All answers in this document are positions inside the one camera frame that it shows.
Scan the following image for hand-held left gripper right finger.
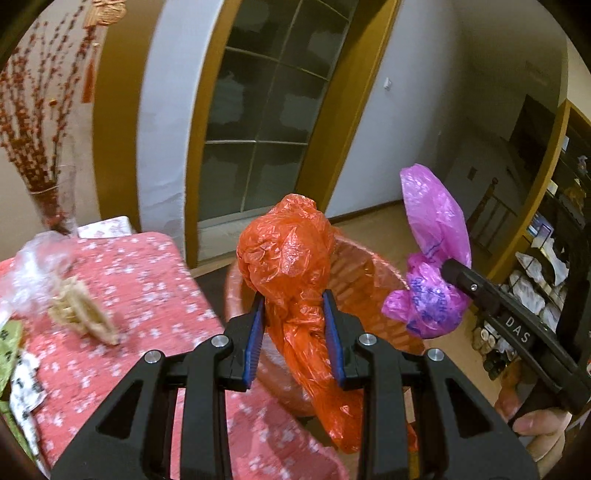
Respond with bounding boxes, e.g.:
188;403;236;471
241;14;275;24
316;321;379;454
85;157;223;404
322;291;541;480

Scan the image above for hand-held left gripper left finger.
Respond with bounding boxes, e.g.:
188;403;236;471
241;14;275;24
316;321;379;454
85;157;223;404
51;295;267;480

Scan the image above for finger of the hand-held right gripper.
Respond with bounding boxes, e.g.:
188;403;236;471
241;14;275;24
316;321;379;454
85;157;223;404
441;257;505;315

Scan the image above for purple plastic bag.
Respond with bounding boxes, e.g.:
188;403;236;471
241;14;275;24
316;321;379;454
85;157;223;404
382;164;472;340

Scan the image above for bright orange plastic bag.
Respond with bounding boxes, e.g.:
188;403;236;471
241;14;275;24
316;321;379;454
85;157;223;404
236;194;365;455

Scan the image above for person's right hand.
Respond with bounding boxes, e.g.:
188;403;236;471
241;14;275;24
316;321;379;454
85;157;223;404
494;384;574;462

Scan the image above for wooden stair railing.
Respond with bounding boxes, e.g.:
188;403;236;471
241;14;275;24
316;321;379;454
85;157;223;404
466;178;518;254

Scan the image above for pink floral tablecloth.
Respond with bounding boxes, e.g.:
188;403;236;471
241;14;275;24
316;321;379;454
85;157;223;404
0;231;349;480

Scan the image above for wooden shelf unit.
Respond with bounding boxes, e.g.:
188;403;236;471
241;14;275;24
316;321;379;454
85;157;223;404
485;99;591;370

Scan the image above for beige crumpled paper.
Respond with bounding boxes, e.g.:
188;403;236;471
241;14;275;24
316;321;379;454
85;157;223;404
48;274;122;347

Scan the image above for white tissue box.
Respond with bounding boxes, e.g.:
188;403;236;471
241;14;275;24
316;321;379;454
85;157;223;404
76;216;132;238

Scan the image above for wooden framed glass door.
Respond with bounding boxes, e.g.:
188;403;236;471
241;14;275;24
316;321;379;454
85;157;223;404
185;0;402;268

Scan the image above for clear plastic bag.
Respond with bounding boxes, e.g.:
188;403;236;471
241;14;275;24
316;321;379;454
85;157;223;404
0;231;77;324

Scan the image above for glass vase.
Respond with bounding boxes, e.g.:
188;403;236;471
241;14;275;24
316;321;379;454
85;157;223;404
28;138;79;236

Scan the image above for green printed plastic bag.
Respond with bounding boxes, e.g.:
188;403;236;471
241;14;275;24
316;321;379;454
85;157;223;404
0;318;47;457

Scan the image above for red berry branches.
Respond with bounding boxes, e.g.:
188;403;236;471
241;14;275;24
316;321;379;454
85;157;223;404
0;18;100;195

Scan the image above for red gold hanging ornament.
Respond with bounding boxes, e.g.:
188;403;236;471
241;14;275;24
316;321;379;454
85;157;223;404
81;0;127;104

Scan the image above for wire rack with white bags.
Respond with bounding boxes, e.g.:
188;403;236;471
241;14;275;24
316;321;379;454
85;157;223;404
471;249;573;370

